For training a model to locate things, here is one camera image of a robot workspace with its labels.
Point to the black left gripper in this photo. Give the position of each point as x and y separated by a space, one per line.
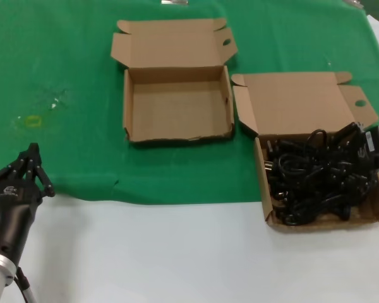
15 202

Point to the cardboard box with torn rim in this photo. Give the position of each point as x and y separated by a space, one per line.
173 41

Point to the white scrap bits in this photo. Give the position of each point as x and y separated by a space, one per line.
53 105

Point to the grey metal object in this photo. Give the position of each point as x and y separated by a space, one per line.
355 3

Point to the green table cloth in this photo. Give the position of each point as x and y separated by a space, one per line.
66 47

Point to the silver metal object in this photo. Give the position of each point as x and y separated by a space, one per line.
174 2

